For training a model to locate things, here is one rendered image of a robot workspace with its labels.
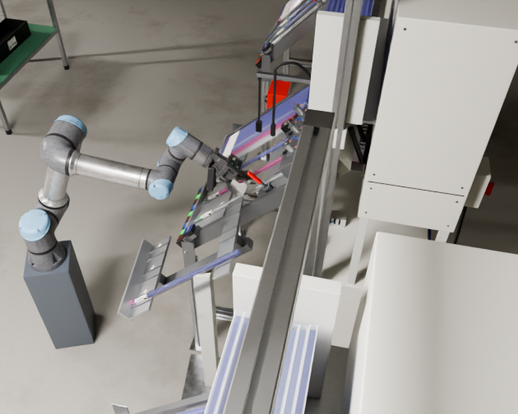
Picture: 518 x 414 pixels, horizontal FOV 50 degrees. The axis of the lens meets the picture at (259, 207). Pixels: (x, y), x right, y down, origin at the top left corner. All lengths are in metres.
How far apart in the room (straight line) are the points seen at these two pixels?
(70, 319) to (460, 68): 1.94
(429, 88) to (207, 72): 3.13
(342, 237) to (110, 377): 1.24
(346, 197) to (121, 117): 2.09
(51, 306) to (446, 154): 1.75
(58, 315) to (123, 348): 0.36
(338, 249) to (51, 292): 1.22
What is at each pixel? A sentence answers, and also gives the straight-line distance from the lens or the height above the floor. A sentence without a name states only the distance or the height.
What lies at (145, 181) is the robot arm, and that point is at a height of 1.07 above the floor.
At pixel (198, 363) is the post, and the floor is 0.01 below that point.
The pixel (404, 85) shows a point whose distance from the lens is 1.61.
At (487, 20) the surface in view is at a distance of 1.57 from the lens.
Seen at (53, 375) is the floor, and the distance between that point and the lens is 2.83.
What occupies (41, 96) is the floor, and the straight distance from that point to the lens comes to 4.53.
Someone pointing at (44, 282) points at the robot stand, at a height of 0.50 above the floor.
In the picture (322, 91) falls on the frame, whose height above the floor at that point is 1.49.
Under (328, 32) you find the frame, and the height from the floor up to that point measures 1.66.
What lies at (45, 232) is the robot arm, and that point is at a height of 0.74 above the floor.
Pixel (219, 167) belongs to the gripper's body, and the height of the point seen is 1.05.
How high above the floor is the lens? 2.36
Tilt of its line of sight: 45 degrees down
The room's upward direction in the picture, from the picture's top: 1 degrees clockwise
